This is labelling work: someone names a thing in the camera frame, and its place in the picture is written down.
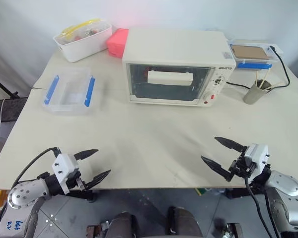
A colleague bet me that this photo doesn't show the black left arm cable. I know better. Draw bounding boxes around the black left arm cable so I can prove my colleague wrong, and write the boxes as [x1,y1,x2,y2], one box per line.
[10,147,60,189]

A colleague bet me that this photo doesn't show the grey cup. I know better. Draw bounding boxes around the grey cup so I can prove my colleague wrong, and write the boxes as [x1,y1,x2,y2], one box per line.
[242,80,274,106]

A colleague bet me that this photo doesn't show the black stand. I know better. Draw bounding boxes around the black stand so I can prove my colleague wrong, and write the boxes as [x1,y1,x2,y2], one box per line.
[0,72,18,100]

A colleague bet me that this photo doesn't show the clear lidded box blue clips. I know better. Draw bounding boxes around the clear lidded box blue clips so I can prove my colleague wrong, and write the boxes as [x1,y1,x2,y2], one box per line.
[227,39,285,72]

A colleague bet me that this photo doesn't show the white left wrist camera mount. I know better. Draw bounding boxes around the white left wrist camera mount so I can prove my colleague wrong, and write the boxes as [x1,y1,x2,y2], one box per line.
[52,153,80,195]

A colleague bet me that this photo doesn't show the clear container with blue clips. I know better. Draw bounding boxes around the clear container with blue clips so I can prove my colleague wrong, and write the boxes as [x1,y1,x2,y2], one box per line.
[41,69,96,117]

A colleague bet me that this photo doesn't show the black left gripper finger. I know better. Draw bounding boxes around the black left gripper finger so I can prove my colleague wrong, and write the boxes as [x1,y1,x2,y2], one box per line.
[84,169,112,190]
[73,149,99,161]

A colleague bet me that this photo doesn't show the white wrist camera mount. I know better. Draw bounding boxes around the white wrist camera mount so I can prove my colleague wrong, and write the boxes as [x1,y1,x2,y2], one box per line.
[244,143,269,173]
[52,153,80,195]

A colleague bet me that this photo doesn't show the pink plastic box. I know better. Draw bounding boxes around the pink plastic box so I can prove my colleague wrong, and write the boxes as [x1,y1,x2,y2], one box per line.
[106,28,130,59]

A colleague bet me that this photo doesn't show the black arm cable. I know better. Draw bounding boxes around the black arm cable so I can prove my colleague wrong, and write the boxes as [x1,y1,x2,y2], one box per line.
[244,173,283,238]
[10,147,60,189]

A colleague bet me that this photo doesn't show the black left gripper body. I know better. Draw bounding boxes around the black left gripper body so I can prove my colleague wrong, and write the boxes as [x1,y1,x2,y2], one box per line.
[68,171,91,193]

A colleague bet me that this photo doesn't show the white toaster oven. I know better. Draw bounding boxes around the white toaster oven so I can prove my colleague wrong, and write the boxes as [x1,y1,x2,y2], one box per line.
[122,27,237,108]

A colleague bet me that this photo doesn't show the yellow zip bag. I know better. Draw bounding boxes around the yellow zip bag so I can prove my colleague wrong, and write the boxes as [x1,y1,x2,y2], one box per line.
[60,17,103,38]

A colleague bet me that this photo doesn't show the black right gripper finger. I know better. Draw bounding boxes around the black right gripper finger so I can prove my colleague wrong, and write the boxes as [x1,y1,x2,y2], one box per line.
[214,136,247,153]
[201,155,233,180]

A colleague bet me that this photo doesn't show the white plastic storage bin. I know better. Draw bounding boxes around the white plastic storage bin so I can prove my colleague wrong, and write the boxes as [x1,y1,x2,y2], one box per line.
[52,17,113,63]

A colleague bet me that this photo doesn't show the brown cardboard piece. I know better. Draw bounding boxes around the brown cardboard piece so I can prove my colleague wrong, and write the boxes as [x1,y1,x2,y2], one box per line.
[231,45,271,61]

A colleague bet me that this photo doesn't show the white oven door handle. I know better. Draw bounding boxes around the white oven door handle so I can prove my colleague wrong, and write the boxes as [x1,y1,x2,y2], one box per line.
[147,69,194,87]

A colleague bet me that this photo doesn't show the dark rounded shape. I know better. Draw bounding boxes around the dark rounded shape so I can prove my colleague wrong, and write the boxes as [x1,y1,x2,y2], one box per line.
[106,211,138,238]
[167,206,204,238]

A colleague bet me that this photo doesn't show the black power cable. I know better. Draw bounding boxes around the black power cable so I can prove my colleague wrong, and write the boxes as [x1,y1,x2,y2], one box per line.
[225,45,291,89]

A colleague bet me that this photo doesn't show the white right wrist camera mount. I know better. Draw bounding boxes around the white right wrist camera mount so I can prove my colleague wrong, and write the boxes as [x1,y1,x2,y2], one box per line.
[244,143,269,173]

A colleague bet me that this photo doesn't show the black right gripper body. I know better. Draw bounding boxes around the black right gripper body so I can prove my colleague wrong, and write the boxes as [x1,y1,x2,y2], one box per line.
[228,146,254,180]

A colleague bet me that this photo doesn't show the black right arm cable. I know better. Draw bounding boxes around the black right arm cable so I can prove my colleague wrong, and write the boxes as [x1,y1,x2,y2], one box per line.
[244,173,283,238]

